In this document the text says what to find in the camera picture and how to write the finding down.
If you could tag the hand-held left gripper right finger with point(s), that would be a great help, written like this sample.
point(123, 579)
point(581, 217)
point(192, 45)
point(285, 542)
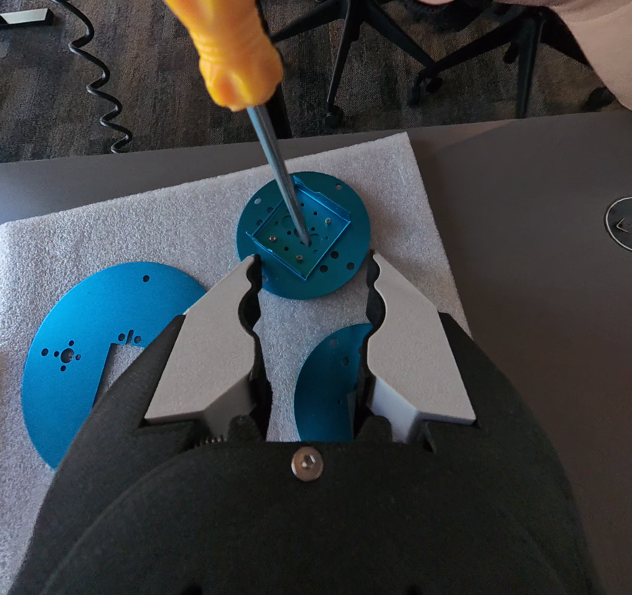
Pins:
point(419, 358)

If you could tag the small blue perforated disc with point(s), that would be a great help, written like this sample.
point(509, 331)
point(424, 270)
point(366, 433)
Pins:
point(321, 397)

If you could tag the large blue disc rectangular cutout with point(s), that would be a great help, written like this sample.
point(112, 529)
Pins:
point(123, 299)

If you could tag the dark grey desk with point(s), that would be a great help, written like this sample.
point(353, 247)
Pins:
point(518, 308)

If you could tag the white desk foot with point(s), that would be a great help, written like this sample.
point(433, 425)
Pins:
point(24, 16)

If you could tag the person's right forearm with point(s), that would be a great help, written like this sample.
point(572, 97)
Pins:
point(602, 47)

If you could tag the small blue round metal plate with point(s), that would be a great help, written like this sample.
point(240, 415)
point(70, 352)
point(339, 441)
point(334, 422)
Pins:
point(306, 289)

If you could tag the round black desk control panel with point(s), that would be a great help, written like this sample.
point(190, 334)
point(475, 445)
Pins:
point(623, 239)

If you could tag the blue square metal bracket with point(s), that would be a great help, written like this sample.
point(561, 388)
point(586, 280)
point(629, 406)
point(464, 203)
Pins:
point(312, 258)

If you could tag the black desk leg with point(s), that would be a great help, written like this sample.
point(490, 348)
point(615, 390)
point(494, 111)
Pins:
point(281, 111)

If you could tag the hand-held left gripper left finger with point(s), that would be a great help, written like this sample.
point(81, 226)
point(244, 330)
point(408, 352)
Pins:
point(197, 358)

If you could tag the white foam sheet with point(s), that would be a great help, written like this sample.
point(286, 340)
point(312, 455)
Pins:
point(148, 220)

